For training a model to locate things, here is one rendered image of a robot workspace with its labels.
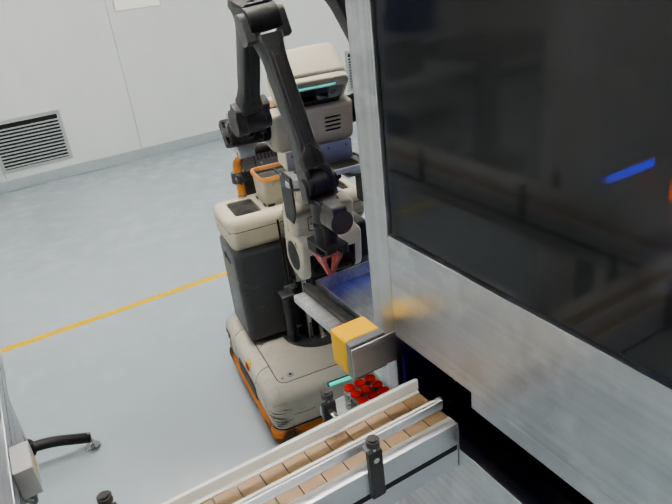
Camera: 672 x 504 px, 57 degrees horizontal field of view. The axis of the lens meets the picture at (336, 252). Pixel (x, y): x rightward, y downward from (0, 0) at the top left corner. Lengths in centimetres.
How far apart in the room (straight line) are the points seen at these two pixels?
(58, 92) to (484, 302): 551
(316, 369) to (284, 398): 16
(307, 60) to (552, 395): 129
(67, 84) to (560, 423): 564
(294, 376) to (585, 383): 158
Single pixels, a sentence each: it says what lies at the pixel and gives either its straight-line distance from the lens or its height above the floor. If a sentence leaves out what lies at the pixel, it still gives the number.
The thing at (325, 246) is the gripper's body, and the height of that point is 100.
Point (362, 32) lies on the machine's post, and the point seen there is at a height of 152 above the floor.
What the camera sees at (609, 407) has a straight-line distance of 77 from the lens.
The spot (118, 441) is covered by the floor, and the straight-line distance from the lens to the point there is 266.
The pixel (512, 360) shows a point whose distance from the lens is 86.
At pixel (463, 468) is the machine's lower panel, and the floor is 84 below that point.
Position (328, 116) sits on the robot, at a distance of 192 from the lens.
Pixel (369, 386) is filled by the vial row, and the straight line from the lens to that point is 113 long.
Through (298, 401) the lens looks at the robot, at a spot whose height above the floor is 23.
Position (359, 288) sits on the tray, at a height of 88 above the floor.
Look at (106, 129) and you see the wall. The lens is 623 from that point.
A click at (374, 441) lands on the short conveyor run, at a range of 92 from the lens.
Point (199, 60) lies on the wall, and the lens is 638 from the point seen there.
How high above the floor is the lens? 164
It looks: 26 degrees down
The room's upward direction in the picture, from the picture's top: 7 degrees counter-clockwise
